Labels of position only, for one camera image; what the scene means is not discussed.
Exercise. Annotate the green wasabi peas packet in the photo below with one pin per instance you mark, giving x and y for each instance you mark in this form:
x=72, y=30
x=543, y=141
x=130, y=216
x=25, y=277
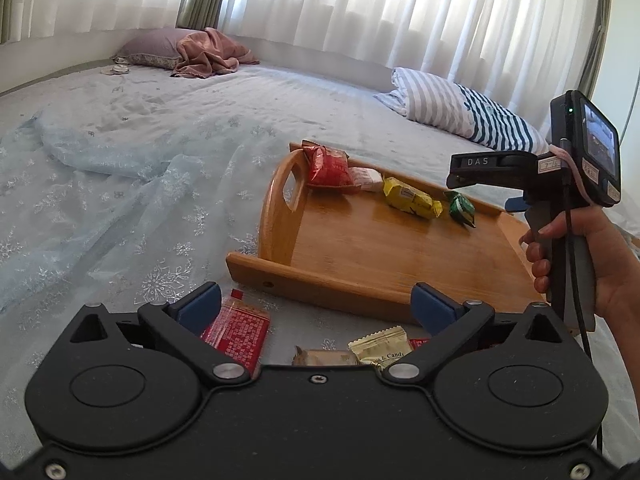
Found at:
x=461, y=209

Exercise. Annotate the right green drape curtain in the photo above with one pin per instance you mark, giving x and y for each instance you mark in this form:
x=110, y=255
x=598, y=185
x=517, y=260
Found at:
x=593, y=60

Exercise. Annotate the white pink pastry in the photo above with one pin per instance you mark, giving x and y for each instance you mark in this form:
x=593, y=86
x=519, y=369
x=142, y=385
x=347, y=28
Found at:
x=366, y=179

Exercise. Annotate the beige wrapped snack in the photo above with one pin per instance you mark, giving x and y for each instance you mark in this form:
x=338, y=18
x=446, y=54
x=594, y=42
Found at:
x=321, y=357

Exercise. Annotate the purple pillow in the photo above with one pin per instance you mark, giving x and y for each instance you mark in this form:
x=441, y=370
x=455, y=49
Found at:
x=156, y=48

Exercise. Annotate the grey bed sheet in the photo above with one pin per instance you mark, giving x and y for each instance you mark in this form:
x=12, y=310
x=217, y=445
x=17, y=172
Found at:
x=147, y=102

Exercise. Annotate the white sheer curtain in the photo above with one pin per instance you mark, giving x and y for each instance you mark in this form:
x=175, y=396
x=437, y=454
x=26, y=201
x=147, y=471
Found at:
x=518, y=52

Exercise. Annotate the yellow snack bag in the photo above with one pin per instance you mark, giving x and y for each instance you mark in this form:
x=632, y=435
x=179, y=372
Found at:
x=410, y=200

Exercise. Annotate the gripper camera display unit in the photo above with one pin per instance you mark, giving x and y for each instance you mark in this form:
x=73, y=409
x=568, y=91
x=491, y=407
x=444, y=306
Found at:
x=590, y=148

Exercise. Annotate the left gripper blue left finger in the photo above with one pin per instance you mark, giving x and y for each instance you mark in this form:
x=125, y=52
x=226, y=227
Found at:
x=190, y=314

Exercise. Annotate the wooden serving tray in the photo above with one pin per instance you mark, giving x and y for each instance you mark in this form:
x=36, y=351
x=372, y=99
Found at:
x=354, y=253

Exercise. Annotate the large red nut snack bag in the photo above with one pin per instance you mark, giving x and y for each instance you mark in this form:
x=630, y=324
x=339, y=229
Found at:
x=328, y=169

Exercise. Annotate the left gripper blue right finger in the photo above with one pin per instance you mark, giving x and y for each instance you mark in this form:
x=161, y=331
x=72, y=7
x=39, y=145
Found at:
x=435, y=311

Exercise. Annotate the small white object on bed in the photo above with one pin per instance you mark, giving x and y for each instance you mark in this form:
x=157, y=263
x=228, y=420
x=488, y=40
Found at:
x=119, y=66

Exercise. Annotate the striped pillow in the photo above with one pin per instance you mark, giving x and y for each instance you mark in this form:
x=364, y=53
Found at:
x=437, y=102

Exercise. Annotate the person's right hand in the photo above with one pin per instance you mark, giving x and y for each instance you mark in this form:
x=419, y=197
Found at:
x=601, y=255

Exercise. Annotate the long red chocolate bar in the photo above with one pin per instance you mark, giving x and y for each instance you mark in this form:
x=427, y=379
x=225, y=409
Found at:
x=418, y=342

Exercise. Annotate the red wafer bar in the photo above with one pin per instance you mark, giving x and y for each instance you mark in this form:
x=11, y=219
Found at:
x=239, y=331

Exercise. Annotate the gold red candy packet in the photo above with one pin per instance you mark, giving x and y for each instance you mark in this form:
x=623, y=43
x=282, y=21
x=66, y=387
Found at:
x=382, y=348

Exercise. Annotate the pink crumpled blanket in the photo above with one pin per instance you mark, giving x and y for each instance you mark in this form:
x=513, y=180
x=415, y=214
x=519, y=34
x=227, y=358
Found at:
x=209, y=52

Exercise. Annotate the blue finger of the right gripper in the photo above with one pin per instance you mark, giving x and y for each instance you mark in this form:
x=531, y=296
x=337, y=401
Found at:
x=516, y=204

